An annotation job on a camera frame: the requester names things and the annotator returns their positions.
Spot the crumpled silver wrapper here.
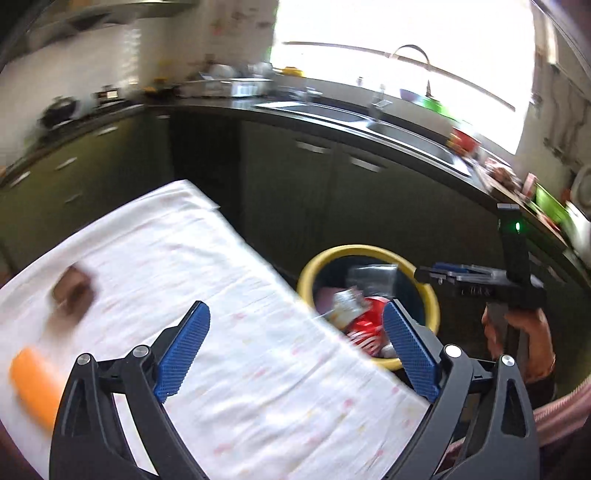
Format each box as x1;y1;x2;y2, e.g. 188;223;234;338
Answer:
331;287;366;325

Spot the green plastic container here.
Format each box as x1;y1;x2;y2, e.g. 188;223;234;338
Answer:
533;185;571;227

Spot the kitchen window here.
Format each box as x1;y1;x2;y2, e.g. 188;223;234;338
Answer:
270;0;536;155

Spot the brown snack wrapper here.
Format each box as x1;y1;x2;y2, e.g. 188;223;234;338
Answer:
50;264;100;324

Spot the steel kitchen sink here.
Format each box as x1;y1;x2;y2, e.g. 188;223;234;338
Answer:
253;99;472;176

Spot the yellow rimmed blue trash bin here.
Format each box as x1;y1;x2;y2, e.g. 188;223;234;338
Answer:
296;244;441;372

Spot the white speckled table cloth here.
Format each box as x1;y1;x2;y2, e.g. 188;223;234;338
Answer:
0;179;432;480

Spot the red pot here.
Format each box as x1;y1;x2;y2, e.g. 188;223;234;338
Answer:
450;127;481;153

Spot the steel tray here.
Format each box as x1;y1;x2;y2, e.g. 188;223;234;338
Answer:
228;78;274;97

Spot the dark green kitchen cabinet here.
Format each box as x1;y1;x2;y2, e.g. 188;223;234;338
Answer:
0;106;591;393

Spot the black cooking pot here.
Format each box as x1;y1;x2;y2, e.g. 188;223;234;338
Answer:
41;97;81;127

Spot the person's right forearm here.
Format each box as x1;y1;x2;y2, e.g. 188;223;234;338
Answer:
526;369;591;448

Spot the person's right hand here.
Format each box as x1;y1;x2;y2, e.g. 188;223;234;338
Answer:
481;305;555;384

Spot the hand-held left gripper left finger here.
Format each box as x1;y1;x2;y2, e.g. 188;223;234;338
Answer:
48;300;212;480

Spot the orange plastic packet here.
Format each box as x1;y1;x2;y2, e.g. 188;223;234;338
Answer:
10;347;65;432

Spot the steel faucet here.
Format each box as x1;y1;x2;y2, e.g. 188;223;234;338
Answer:
369;85;393;121

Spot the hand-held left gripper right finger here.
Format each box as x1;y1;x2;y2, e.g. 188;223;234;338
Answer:
382;299;541;480

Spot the red can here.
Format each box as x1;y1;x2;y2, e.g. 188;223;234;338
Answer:
344;296;393;358

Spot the clear plastic packet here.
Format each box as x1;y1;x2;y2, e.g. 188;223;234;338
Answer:
346;264;400;298

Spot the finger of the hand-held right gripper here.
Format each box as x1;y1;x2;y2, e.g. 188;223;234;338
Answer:
433;261;504;277
414;268;462;284

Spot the range hood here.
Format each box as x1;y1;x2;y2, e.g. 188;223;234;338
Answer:
46;0;199;28

